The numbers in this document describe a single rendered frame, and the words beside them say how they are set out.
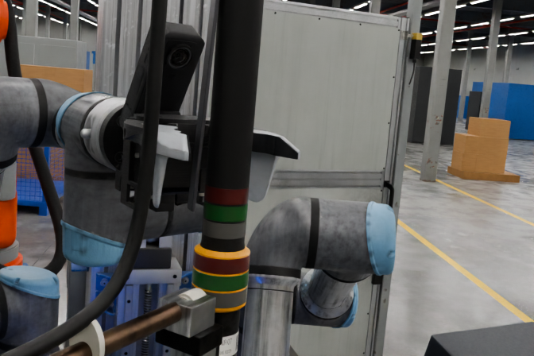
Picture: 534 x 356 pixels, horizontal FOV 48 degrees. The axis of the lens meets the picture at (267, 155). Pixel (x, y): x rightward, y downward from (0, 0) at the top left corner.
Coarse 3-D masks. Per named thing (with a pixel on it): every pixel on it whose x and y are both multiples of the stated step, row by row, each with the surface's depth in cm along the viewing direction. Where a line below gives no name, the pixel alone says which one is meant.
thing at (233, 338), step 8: (216, 312) 45; (224, 312) 45; (232, 312) 46; (216, 320) 45; (224, 320) 46; (232, 320) 46; (224, 328) 46; (232, 328) 46; (224, 336) 46; (232, 336) 46; (224, 344) 46; (232, 344) 46; (216, 352) 46; (224, 352) 46; (232, 352) 46
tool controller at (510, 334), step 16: (432, 336) 109; (448, 336) 110; (464, 336) 111; (480, 336) 112; (496, 336) 113; (512, 336) 114; (528, 336) 115; (432, 352) 109; (448, 352) 106; (464, 352) 106; (480, 352) 107; (496, 352) 108; (512, 352) 109; (528, 352) 110
